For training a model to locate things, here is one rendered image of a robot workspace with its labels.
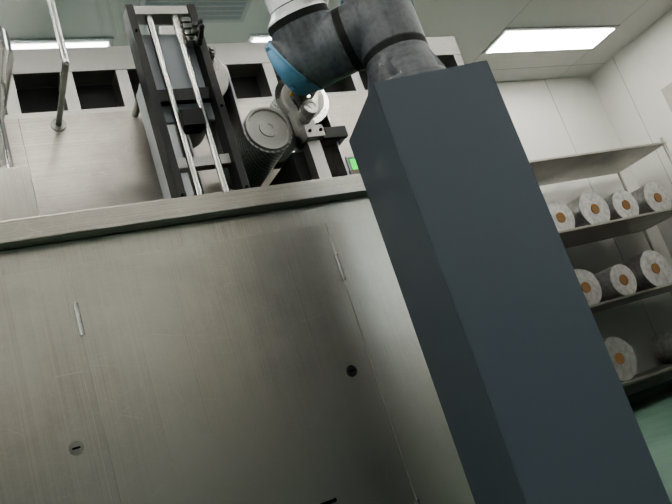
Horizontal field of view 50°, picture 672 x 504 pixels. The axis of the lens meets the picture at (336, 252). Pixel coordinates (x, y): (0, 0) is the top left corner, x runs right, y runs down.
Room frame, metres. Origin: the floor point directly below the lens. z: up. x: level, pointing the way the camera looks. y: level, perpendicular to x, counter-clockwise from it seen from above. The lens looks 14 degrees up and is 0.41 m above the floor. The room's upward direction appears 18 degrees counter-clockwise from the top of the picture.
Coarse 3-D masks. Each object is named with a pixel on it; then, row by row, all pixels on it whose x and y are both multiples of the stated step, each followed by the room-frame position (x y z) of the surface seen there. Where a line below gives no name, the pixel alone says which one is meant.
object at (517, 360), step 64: (384, 128) 1.03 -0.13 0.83; (448, 128) 1.03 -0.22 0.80; (512, 128) 1.06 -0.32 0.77; (384, 192) 1.12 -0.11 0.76; (448, 192) 1.02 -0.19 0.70; (512, 192) 1.05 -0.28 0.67; (448, 256) 1.01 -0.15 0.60; (512, 256) 1.04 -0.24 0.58; (448, 320) 1.05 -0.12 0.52; (512, 320) 1.03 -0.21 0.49; (576, 320) 1.05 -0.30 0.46; (448, 384) 1.14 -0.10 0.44; (512, 384) 1.02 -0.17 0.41; (576, 384) 1.04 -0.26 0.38; (512, 448) 1.01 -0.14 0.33; (576, 448) 1.03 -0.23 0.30; (640, 448) 1.06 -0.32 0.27
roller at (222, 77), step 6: (222, 66) 1.61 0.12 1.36; (222, 72) 1.61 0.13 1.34; (222, 78) 1.60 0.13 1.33; (222, 84) 1.60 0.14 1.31; (222, 90) 1.60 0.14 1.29; (204, 132) 1.75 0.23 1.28; (192, 138) 1.74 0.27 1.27; (198, 138) 1.76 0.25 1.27; (192, 144) 1.78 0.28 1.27; (198, 144) 1.81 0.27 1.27
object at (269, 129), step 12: (264, 108) 1.63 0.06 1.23; (252, 120) 1.62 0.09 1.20; (264, 120) 1.63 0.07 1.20; (276, 120) 1.65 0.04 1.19; (252, 132) 1.62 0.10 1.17; (264, 132) 1.63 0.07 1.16; (276, 132) 1.64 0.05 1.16; (288, 132) 1.66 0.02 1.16; (264, 144) 1.62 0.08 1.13; (276, 144) 1.64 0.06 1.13
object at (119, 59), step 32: (32, 64) 1.70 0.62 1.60; (96, 64) 1.78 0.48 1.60; (128, 64) 1.83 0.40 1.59; (224, 64) 1.97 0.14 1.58; (256, 64) 2.02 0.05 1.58; (448, 64) 2.43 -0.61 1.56; (32, 96) 1.77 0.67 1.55; (96, 96) 1.85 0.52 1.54; (128, 96) 1.82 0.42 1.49; (256, 96) 2.08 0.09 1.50
